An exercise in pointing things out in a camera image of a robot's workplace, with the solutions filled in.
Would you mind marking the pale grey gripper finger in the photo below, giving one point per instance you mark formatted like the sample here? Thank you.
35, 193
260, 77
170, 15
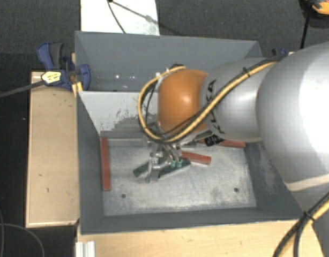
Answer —
148, 174
155, 175

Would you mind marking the grey metal bin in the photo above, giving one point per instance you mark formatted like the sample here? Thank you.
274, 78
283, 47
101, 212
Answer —
180, 194

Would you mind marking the red-brown flat block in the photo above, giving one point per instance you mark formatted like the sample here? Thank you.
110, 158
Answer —
234, 144
199, 158
105, 165

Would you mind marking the pale wood flat board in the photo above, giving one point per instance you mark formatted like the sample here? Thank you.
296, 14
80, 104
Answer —
52, 157

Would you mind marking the black cylinder on white bracket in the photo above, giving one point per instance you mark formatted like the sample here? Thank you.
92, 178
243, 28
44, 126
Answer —
214, 140

